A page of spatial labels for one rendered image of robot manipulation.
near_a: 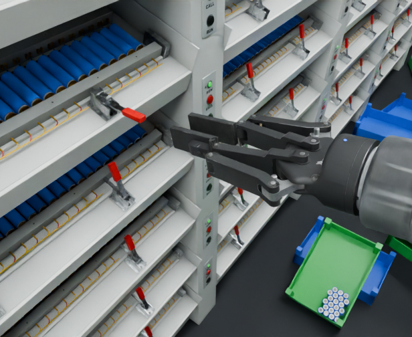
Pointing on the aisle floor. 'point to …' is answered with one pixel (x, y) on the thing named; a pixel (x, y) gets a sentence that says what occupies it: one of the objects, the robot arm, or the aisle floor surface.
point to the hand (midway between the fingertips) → (202, 135)
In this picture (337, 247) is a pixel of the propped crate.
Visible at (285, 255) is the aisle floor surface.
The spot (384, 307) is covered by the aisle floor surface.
